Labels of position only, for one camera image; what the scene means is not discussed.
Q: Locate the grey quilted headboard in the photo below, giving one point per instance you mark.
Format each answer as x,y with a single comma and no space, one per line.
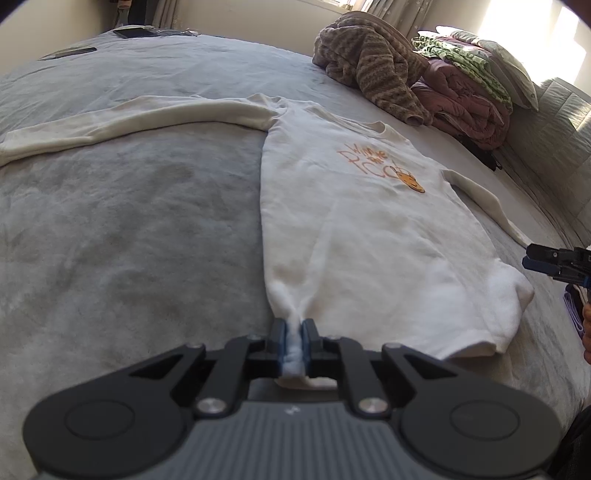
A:
554,138

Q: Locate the brown striped blanket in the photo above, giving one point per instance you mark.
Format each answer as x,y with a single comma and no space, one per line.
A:
369,60

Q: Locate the green patterned blanket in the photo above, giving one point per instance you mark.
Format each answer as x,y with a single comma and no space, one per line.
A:
475,64

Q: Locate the person's right hand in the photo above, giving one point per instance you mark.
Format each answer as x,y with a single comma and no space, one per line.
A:
588,332

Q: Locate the pink quilted comforter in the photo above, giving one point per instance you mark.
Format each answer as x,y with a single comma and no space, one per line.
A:
461,106

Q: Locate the beige patterned curtain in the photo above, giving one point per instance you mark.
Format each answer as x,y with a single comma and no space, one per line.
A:
401,14
166,11

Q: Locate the black cloth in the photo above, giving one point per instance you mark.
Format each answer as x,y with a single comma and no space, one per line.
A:
480,154

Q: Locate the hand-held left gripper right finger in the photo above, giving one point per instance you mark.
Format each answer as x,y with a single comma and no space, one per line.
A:
304,344

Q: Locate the white long-sleeve shirt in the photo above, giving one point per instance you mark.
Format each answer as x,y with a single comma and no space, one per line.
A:
351,221

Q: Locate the dark slim flat device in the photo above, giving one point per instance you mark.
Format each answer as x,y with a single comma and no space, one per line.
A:
69,52

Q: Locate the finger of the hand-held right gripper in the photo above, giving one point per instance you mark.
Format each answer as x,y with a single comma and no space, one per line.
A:
540,266
545,252

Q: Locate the purple cloth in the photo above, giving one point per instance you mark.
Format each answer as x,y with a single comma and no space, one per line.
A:
572,309

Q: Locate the white pillow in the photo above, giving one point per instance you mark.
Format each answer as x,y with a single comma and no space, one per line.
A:
503,55

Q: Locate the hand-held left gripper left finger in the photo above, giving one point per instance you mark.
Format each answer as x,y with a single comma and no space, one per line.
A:
278,344

